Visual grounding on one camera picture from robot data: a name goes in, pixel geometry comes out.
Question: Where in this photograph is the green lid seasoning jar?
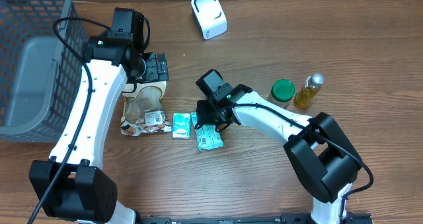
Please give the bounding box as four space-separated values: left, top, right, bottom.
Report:
268 79 295 108

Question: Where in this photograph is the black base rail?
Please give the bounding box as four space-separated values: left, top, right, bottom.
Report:
137 212 374 224

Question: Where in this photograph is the brown white snack bag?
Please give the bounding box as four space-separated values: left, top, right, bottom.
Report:
120 81 172 137

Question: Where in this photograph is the teal white tissue packet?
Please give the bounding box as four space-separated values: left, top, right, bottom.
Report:
172 113 191 139

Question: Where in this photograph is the white barcode scanner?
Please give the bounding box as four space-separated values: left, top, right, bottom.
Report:
190 0 227 40

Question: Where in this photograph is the yellow dish soap bottle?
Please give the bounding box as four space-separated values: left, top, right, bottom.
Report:
293 73 325 109

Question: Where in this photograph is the teal tissue pack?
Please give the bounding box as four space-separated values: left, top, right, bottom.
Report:
194 125 224 151

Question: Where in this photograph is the grey plastic shopping basket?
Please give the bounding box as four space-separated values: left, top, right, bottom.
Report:
1 0 81 142

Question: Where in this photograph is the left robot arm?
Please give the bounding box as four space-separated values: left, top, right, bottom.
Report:
29 8 169 223

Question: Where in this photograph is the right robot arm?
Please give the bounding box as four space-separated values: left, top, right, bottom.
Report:
195 69 372 223

